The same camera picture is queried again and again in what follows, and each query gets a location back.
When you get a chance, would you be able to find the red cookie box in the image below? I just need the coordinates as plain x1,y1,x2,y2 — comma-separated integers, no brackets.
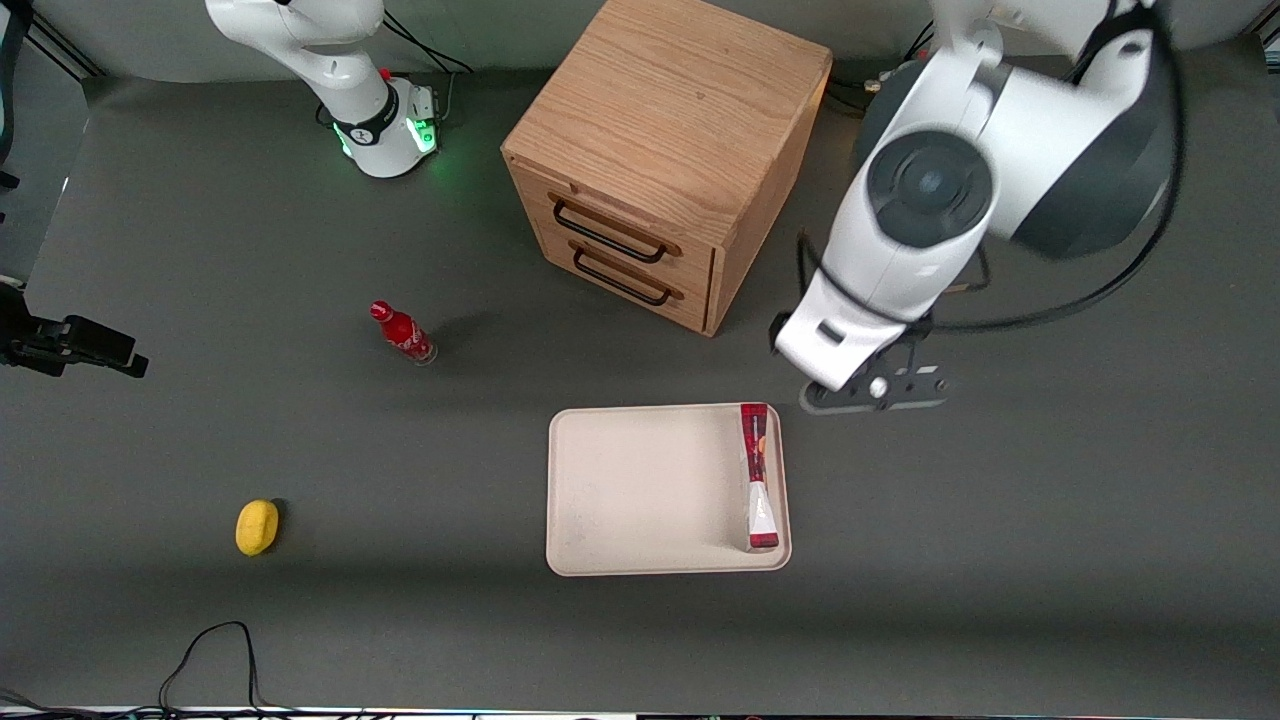
739,403,781,550

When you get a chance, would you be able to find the cream rectangular tray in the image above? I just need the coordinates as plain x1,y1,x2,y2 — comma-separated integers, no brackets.
546,403,793,578

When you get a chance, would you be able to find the wooden drawer cabinet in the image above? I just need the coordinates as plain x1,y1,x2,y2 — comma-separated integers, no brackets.
502,0,833,337

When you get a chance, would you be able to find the red cola bottle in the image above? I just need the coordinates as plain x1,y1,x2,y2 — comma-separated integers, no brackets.
369,300,439,367

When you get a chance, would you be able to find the yellow lemon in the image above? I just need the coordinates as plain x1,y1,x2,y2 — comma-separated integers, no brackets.
235,499,281,557

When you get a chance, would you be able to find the black clamp-mounted device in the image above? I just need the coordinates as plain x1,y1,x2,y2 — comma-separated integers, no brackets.
0,288,150,380

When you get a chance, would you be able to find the black metal drawer handle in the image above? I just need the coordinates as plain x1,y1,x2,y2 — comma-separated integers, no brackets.
572,245,686,307
552,195,683,264

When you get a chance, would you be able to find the black base cable bundle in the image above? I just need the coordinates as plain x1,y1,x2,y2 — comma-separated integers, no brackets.
828,20,936,116

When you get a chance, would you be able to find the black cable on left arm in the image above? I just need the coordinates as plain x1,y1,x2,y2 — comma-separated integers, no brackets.
795,0,1186,336

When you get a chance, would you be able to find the thin black base cable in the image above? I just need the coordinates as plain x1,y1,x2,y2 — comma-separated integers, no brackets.
383,12,473,76

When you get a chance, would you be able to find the thin black looped cable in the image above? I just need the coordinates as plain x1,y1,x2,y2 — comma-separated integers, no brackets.
158,621,263,713

